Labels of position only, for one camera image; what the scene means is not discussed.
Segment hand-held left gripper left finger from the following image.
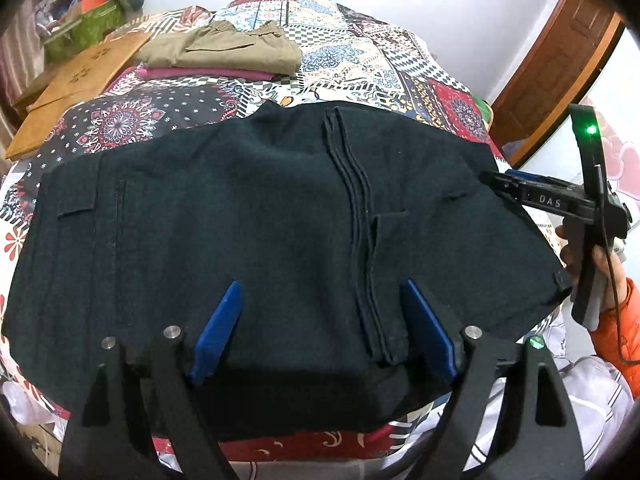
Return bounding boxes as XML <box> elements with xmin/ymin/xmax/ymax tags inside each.
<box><xmin>60</xmin><ymin>280</ymin><xmax>246</xmax><ymax>480</ymax></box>

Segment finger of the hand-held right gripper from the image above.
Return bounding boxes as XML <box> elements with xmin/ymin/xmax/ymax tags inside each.
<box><xmin>502</xmin><ymin>168</ymin><xmax>551</xmax><ymax>183</ymax></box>
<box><xmin>477</xmin><ymin>170</ymin><xmax>526</xmax><ymax>203</ymax></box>

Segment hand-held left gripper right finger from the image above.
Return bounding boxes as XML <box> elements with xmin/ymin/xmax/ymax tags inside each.
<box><xmin>400</xmin><ymin>279</ymin><xmax>586</xmax><ymax>480</ymax></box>

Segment black pants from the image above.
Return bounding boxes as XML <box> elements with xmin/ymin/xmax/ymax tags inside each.
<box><xmin>0</xmin><ymin>100</ymin><xmax>573</xmax><ymax>443</ymax></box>

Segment person's right forearm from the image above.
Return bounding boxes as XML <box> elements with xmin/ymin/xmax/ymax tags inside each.
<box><xmin>587</xmin><ymin>277</ymin><xmax>640</xmax><ymax>401</ymax></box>

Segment folded khaki pants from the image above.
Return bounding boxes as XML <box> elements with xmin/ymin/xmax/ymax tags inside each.
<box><xmin>135</xmin><ymin>20</ymin><xmax>303</xmax><ymax>73</ymax></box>

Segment person's right hand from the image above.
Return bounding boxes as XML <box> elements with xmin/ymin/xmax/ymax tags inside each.
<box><xmin>555</xmin><ymin>224</ymin><xmax>630</xmax><ymax>316</ymax></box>

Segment brown wooden door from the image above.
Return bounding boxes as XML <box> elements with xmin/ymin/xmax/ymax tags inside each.
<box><xmin>490</xmin><ymin>0</ymin><xmax>626</xmax><ymax>168</ymax></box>

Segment white printed quilt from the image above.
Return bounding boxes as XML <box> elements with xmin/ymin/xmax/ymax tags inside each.
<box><xmin>390</xmin><ymin>305</ymin><xmax>633</xmax><ymax>480</ymax></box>

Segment patchwork printed blanket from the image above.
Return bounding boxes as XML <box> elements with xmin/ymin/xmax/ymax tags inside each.
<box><xmin>0</xmin><ymin>0</ymin><xmax>556</xmax><ymax>461</ymax></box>

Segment wooden board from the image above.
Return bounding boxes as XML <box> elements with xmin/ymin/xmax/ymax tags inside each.
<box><xmin>5</xmin><ymin>32</ymin><xmax>153</xmax><ymax>161</ymax></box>

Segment green box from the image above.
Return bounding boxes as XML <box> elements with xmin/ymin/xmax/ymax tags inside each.
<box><xmin>42</xmin><ymin>0</ymin><xmax>126</xmax><ymax>63</ymax></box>

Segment striped curtain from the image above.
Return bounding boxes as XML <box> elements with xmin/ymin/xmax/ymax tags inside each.
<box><xmin>0</xmin><ymin>7</ymin><xmax>51</xmax><ymax>111</ymax></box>

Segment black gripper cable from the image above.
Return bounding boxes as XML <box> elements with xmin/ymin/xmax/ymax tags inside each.
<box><xmin>595</xmin><ymin>165</ymin><xmax>637</xmax><ymax>376</ymax></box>

